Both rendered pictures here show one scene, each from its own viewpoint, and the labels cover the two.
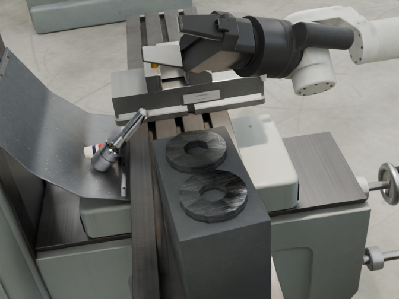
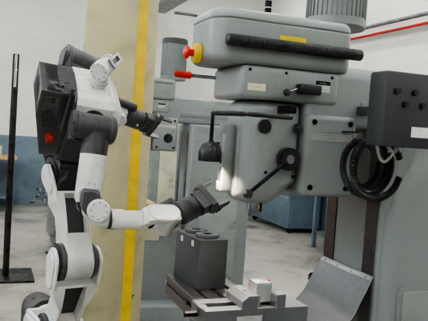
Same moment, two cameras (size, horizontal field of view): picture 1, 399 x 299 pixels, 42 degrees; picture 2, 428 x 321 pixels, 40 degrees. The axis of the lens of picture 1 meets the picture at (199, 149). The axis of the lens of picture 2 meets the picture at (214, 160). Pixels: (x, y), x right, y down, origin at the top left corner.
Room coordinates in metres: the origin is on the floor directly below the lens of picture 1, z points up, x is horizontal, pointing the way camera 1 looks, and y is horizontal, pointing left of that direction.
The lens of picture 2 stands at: (2.74, -0.67, 1.53)
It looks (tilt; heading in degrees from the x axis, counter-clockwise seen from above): 3 degrees down; 162
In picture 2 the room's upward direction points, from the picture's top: 4 degrees clockwise
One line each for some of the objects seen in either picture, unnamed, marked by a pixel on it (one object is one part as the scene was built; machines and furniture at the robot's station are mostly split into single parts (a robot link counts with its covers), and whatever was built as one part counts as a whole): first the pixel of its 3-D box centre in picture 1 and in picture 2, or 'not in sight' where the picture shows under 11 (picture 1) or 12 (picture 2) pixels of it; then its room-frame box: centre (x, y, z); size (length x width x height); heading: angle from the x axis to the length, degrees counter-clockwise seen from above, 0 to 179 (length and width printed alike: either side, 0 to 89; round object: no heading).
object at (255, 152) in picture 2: not in sight; (259, 151); (0.97, 0.04, 1.47); 0.21 x 0.19 x 0.32; 3
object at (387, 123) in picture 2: not in sight; (406, 111); (1.29, 0.36, 1.62); 0.20 x 0.09 x 0.21; 93
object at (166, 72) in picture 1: (170, 60); (259, 290); (1.05, 0.04, 1.04); 0.06 x 0.05 x 0.06; 4
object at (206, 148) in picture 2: not in sight; (210, 150); (1.03, -0.14, 1.46); 0.07 x 0.07 x 0.06
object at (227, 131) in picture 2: not in sight; (225, 157); (0.98, -0.07, 1.45); 0.04 x 0.04 x 0.21; 3
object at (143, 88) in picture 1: (185, 78); (249, 307); (1.06, 0.01, 0.99); 0.35 x 0.15 x 0.11; 94
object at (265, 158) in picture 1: (184, 167); not in sight; (0.97, 0.04, 0.79); 0.50 x 0.35 x 0.12; 93
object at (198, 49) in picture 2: not in sight; (196, 53); (0.98, -0.19, 1.76); 0.06 x 0.02 x 0.06; 3
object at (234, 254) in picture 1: (209, 219); (200, 256); (0.55, 0.00, 1.03); 0.22 x 0.12 x 0.20; 9
